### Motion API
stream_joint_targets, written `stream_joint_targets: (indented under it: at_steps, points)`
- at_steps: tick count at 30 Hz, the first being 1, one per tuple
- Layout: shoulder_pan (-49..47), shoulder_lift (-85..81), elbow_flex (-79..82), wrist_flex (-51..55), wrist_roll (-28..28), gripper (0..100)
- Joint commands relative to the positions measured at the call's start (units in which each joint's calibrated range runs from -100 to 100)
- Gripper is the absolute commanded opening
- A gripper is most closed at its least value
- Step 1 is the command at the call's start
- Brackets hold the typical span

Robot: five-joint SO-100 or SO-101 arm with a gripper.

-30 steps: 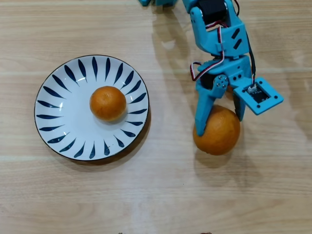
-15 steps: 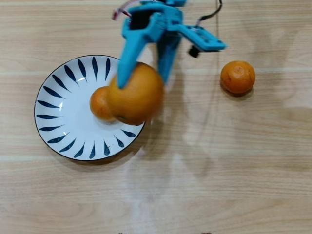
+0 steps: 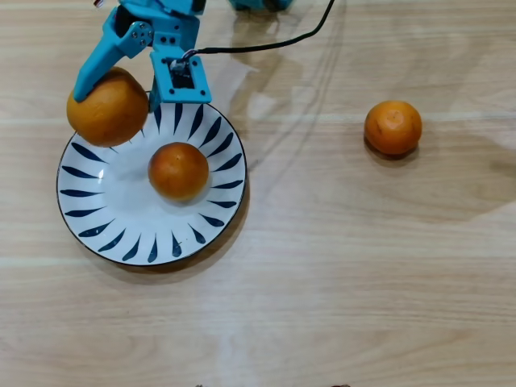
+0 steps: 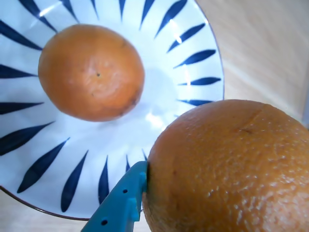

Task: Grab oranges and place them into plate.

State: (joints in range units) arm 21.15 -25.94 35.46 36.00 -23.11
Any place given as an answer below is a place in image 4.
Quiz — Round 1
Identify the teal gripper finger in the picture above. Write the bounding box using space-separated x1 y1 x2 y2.
81 161 148 232

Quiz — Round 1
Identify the large orange with scratch line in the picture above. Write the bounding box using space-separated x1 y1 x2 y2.
141 99 309 232

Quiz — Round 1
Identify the small orange with dimpled end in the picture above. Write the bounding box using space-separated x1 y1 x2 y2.
38 23 145 122

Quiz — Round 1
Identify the white plate blue leaf pattern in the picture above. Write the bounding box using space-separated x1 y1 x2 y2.
0 0 225 222

